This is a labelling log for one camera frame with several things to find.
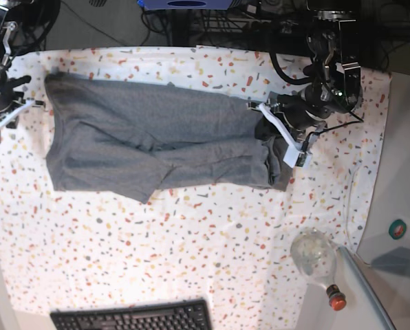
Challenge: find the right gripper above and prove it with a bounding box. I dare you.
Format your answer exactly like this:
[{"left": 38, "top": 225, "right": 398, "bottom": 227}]
[{"left": 0, "top": 75, "right": 32, "bottom": 112}]

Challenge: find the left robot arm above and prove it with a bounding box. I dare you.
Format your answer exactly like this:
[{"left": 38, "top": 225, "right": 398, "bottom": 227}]
[{"left": 261, "top": 1, "right": 363, "bottom": 142}]

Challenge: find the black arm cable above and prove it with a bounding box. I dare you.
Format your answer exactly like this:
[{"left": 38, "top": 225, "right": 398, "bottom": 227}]
[{"left": 269, "top": 51, "right": 316, "bottom": 86}]

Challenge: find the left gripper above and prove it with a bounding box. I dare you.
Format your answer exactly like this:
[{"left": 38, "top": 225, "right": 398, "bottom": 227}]
[{"left": 255, "top": 87, "right": 332, "bottom": 141}]

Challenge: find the black power strip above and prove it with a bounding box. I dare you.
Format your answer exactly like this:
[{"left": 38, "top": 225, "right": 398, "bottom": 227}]
[{"left": 242, "top": 19, "right": 298, "bottom": 34}]

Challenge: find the black keyboard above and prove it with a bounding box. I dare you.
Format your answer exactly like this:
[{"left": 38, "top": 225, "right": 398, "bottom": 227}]
[{"left": 50, "top": 299, "right": 213, "bottom": 330}]

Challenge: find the terrazzo patterned tablecloth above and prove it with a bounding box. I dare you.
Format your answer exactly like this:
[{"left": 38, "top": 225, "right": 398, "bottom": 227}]
[{"left": 0, "top": 45, "right": 393, "bottom": 328}]

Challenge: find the clear bottle with orange cap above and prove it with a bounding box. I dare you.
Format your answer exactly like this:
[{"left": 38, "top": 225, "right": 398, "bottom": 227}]
[{"left": 290, "top": 228, "right": 347, "bottom": 311}]

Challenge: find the green tape roll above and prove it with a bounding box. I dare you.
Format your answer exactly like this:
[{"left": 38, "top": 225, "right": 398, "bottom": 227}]
[{"left": 389, "top": 219, "right": 407, "bottom": 240}]

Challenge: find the grey t-shirt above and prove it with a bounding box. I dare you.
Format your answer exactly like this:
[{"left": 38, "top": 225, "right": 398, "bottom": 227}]
[{"left": 45, "top": 74, "right": 292, "bottom": 203}]

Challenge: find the grey metal bar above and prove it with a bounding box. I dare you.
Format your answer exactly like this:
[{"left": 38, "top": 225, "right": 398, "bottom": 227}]
[{"left": 338, "top": 247, "right": 396, "bottom": 329}]

